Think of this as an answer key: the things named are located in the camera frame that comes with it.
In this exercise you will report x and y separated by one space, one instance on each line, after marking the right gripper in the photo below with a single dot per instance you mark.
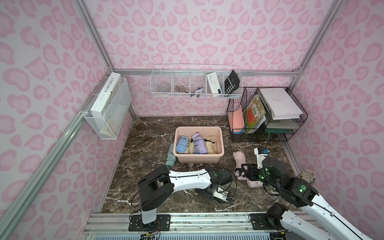
249 172

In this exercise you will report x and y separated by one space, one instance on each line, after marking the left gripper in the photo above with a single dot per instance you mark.
208 190

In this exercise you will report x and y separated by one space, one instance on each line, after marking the lilac umbrella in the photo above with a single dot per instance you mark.
199 143

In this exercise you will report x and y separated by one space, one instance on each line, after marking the beige umbrella black trim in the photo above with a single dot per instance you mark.
210 144

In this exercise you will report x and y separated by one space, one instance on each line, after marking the cream umbrella black stripes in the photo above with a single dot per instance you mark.
191 147

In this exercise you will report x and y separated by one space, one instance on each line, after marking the mint green umbrella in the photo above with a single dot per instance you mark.
171 158

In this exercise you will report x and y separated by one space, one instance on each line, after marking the light blue umbrella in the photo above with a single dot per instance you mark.
182 145

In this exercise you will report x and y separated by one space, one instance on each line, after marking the pink plastic storage box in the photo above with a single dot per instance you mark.
216 136

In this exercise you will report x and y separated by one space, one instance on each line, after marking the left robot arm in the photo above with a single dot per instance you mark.
158 185

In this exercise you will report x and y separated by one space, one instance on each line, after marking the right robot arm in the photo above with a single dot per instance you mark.
300 193

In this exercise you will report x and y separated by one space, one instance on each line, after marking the pink folded umbrella lying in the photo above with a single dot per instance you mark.
254 184

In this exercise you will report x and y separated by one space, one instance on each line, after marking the pink folded umbrella upright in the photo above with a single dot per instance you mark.
240 159

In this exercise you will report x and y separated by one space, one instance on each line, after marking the small white box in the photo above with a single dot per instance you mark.
214 84

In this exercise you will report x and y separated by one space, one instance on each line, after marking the white long box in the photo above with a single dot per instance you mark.
106 96

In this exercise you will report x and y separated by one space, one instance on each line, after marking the green tray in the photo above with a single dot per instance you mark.
282 130

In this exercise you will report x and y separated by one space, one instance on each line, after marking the pink folder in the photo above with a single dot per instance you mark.
238 124

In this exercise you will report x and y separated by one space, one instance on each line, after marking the green red book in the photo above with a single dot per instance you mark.
254 114

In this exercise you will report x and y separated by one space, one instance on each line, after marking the white paper stack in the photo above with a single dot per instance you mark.
280 103

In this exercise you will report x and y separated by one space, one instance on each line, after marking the black calculator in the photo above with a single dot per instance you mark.
231 83

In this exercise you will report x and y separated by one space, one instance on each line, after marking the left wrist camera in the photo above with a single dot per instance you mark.
227 198

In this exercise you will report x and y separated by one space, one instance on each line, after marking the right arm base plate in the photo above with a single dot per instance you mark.
263 222

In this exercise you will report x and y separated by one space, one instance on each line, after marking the black wire file rack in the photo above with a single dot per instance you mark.
259 134

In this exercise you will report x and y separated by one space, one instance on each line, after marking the white wire wall basket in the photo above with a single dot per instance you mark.
190 80

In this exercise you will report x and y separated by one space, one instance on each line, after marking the white wire side basket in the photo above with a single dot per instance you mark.
107 121

